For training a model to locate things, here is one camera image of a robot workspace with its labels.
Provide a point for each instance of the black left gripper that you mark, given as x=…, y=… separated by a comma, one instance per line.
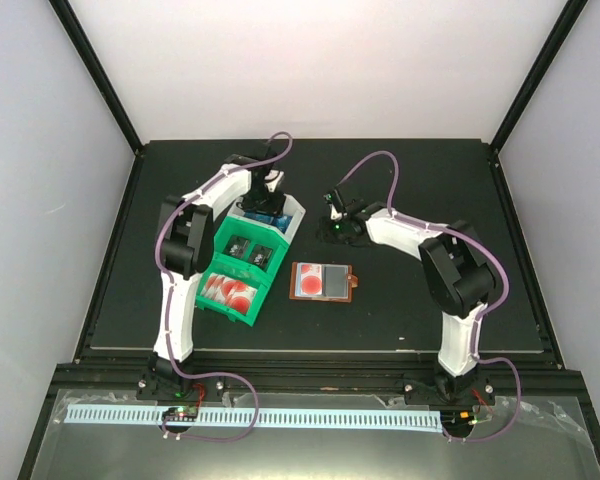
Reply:
x=274, y=208

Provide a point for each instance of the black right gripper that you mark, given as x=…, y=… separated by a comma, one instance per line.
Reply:
x=326, y=233

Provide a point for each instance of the white bin with blue cards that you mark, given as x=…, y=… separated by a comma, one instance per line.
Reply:
x=291, y=207

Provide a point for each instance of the brown leather card holder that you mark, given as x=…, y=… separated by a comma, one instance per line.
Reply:
x=353, y=283

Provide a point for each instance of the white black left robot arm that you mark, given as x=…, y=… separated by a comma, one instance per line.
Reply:
x=185, y=241

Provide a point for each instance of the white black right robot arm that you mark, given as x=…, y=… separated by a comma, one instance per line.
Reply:
x=459, y=277

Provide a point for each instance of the blue VIP card rear stack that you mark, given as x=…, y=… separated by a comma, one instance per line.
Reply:
x=261, y=218

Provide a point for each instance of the blue vip card stack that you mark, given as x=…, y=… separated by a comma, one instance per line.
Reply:
x=261, y=218
x=282, y=223

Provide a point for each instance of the blue VIP card front stack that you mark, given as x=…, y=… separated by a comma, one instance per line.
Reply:
x=282, y=223

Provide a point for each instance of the green bin with black cards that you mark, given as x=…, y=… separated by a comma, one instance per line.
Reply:
x=241, y=268

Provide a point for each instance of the black VIP card stack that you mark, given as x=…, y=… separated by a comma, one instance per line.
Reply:
x=236, y=246

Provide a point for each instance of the red white card stack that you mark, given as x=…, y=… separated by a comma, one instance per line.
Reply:
x=229, y=292

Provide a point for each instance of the right controller circuit board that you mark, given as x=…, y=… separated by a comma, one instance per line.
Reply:
x=464, y=417

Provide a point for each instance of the controller circuit board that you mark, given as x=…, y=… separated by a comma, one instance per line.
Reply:
x=180, y=414
x=464, y=417

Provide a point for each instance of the left controller circuit board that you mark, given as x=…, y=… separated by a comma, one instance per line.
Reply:
x=180, y=414

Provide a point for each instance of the clear acrylic front panel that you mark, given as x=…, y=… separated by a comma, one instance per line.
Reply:
x=536, y=438

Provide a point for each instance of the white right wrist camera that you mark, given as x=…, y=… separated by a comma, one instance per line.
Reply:
x=335, y=209

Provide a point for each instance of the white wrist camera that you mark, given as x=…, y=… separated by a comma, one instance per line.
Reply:
x=273, y=180
x=335, y=209

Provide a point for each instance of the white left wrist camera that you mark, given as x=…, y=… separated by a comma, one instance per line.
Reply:
x=273, y=180

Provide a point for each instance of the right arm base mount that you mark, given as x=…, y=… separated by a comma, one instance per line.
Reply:
x=439, y=388

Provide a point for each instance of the white slotted cable duct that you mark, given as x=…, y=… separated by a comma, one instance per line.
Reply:
x=278, y=418

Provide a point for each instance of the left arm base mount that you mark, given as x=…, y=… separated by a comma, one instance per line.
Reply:
x=170, y=387

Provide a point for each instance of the black aluminium frame rail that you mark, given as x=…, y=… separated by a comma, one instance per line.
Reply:
x=271, y=372

